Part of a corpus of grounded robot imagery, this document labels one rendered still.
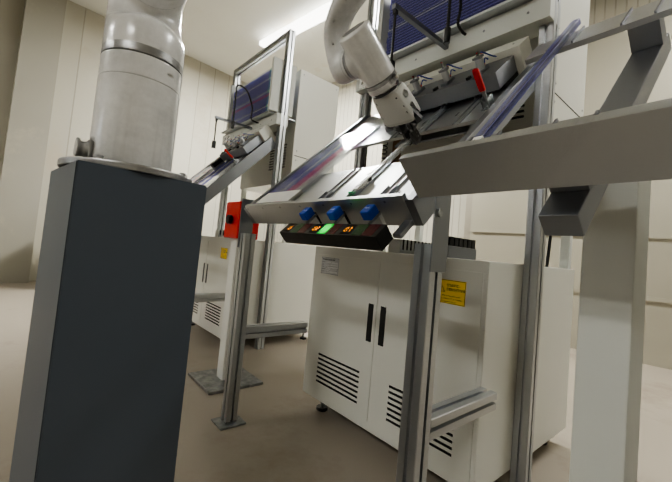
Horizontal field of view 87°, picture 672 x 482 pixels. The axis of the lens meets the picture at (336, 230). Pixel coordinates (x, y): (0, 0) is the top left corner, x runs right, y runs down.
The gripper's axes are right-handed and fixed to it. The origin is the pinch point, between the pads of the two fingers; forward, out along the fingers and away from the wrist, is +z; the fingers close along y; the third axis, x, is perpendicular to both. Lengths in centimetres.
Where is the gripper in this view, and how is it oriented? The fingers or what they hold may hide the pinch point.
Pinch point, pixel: (412, 136)
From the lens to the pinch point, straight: 105.7
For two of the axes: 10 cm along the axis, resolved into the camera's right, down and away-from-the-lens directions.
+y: -6.5, -0.2, 7.6
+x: -5.3, 7.4, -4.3
